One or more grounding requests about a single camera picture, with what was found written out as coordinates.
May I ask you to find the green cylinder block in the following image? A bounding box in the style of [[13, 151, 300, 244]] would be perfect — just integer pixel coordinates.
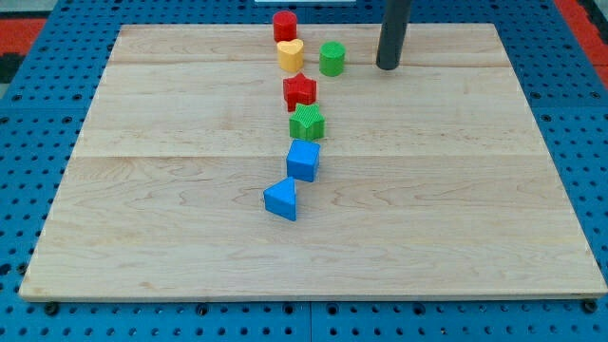
[[319, 41, 346, 77]]

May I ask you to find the blue cube block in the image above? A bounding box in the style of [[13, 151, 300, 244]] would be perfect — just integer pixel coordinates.
[[286, 140, 320, 182]]

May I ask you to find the blue triangle block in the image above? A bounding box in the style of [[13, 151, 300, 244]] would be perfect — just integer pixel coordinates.
[[263, 177, 297, 221]]

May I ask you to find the green star block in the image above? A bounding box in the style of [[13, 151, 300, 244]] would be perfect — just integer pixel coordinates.
[[289, 104, 325, 141]]

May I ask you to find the red star block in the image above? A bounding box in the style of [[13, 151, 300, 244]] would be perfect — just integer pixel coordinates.
[[282, 72, 317, 112]]

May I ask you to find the yellow heart block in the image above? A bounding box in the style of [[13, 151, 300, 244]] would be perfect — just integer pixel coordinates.
[[276, 39, 304, 72]]

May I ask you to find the light wooden board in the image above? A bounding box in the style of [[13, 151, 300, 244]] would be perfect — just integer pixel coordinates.
[[20, 24, 607, 302]]

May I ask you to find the red cylinder block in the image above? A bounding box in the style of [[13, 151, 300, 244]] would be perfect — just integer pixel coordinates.
[[272, 10, 297, 43]]

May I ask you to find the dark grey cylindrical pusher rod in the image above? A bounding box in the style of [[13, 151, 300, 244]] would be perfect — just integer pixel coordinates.
[[376, 0, 412, 70]]

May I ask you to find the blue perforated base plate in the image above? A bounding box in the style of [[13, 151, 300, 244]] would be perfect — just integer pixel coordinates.
[[1, 1, 607, 341]]

